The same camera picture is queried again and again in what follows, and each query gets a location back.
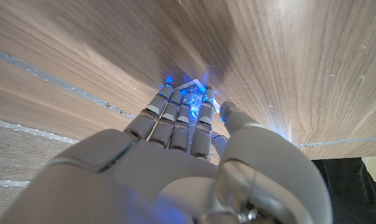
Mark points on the beige striped curtain backdrop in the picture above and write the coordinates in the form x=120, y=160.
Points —
x=13, y=155

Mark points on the grey tape outline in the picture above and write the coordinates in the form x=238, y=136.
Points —
x=51, y=79

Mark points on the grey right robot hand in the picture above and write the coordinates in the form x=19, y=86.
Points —
x=175, y=174

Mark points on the person's black trouser leg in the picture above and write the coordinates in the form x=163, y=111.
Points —
x=349, y=193

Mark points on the one dollar bill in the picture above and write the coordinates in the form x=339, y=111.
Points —
x=192, y=87

